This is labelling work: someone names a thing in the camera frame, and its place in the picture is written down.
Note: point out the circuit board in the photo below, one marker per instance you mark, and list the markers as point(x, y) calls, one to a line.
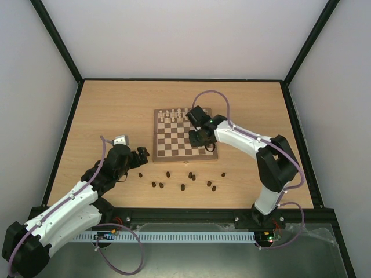
point(268, 236)
point(105, 235)

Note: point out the black mounting rail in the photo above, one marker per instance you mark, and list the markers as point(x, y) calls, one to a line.
point(241, 218)

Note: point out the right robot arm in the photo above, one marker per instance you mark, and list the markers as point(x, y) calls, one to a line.
point(276, 163)

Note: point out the right circuit board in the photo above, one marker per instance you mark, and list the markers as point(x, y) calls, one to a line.
point(268, 236)

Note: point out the light blue cable duct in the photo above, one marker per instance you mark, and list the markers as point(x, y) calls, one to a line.
point(172, 237)

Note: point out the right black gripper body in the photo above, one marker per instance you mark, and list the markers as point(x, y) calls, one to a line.
point(197, 138)

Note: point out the wooden chess board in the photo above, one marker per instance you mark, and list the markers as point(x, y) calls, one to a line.
point(171, 141)

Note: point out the left circuit board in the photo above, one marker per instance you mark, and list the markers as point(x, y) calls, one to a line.
point(105, 235)

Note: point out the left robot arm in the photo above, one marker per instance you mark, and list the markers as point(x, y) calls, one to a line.
point(28, 247)

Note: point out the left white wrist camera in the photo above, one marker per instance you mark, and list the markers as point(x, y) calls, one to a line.
point(122, 139)

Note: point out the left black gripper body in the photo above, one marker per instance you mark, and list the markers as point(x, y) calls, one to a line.
point(137, 163)

